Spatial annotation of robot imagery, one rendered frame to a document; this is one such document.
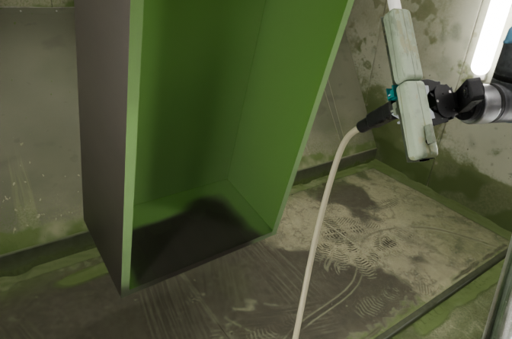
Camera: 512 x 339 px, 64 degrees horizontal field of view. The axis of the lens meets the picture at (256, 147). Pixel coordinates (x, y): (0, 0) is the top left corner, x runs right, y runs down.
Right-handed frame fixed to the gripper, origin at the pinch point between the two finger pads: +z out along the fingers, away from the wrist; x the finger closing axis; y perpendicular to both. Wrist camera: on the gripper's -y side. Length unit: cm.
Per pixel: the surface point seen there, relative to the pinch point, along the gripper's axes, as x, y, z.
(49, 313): -46, 125, 85
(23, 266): -27, 144, 98
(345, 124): 42, 187, -102
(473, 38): 70, 104, -145
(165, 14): 41, 41, 40
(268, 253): -36, 137, -15
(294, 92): 19, 48, 0
